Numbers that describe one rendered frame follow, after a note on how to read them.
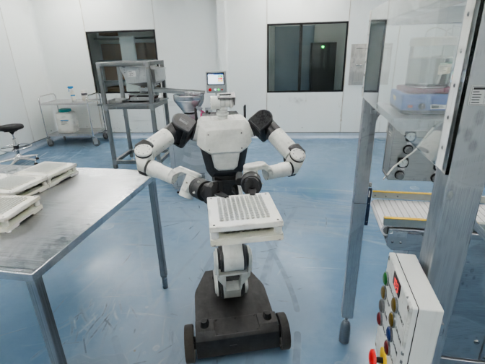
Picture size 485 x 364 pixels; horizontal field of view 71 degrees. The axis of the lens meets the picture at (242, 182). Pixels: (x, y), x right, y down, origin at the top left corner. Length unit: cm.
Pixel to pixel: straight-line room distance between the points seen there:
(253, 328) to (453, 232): 146
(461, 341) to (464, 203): 133
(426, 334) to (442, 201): 23
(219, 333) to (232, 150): 99
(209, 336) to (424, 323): 145
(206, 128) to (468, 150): 124
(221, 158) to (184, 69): 508
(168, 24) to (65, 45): 205
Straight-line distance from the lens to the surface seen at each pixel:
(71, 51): 757
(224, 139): 169
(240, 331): 201
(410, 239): 154
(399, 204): 171
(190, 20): 669
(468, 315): 189
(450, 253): 75
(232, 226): 111
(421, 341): 71
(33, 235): 171
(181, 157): 399
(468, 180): 69
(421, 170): 138
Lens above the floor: 162
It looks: 21 degrees down
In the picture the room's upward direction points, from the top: 2 degrees counter-clockwise
